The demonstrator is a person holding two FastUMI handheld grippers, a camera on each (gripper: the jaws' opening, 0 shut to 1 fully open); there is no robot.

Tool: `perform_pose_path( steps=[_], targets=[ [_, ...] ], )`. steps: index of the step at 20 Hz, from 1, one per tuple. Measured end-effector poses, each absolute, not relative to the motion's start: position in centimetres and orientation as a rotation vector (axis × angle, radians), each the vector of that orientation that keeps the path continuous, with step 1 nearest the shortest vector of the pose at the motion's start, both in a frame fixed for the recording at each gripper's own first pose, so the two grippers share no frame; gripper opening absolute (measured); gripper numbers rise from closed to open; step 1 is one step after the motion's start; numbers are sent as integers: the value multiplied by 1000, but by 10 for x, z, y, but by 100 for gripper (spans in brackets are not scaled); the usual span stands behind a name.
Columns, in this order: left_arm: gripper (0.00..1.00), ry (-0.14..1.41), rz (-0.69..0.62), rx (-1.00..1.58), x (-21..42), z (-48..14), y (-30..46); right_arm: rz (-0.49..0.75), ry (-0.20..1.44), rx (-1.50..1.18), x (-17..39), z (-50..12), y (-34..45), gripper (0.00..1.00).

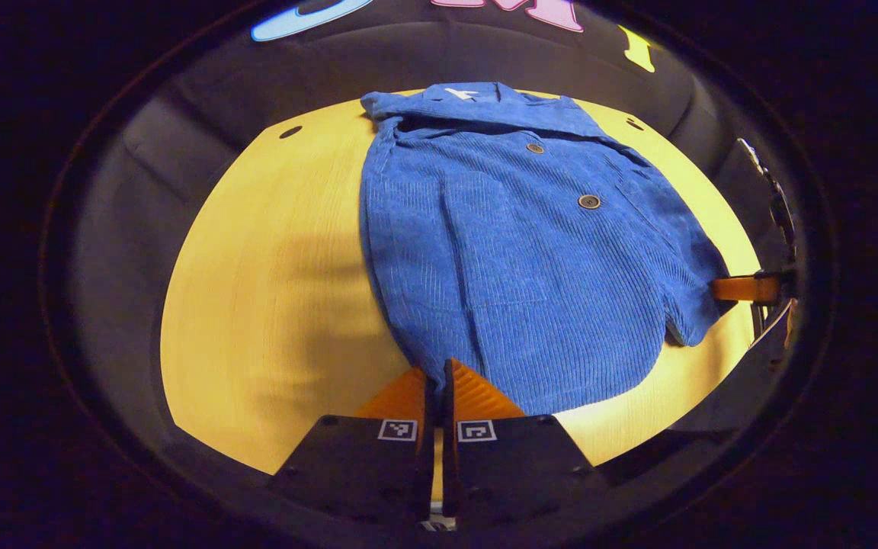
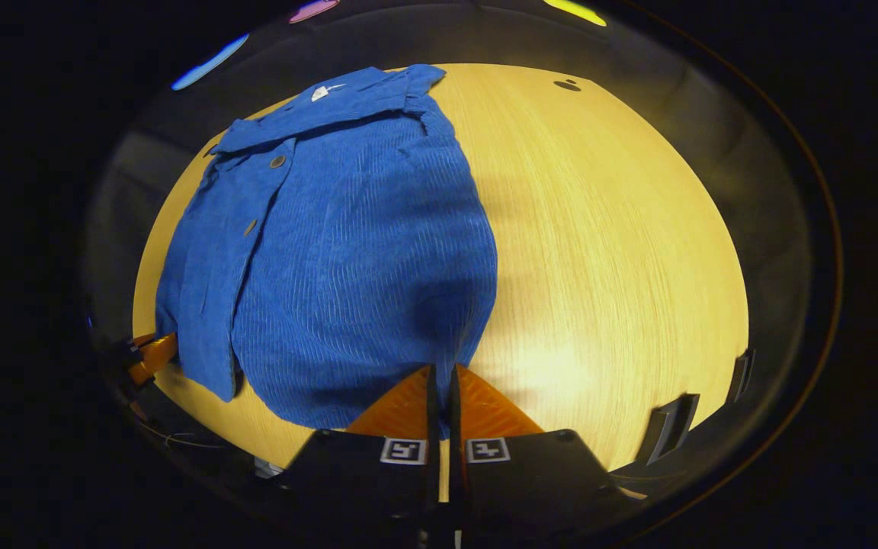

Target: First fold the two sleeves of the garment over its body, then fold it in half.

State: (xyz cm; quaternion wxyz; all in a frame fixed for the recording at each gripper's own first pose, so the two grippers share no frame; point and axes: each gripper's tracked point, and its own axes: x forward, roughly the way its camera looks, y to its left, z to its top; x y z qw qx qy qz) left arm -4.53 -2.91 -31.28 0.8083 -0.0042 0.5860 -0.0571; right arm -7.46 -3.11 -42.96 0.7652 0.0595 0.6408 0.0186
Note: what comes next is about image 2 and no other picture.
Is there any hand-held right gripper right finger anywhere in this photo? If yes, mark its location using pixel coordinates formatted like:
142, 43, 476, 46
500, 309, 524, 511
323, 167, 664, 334
450, 364, 639, 536

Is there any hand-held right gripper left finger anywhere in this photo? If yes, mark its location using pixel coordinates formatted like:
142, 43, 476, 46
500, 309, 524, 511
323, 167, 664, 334
277, 364, 441, 536

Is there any blue corduroy shirt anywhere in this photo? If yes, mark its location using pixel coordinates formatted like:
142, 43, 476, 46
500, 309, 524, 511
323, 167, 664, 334
153, 65, 499, 430

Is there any black table edge bracket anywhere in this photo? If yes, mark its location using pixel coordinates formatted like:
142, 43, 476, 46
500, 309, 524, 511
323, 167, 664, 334
635, 393, 701, 467
725, 348, 757, 406

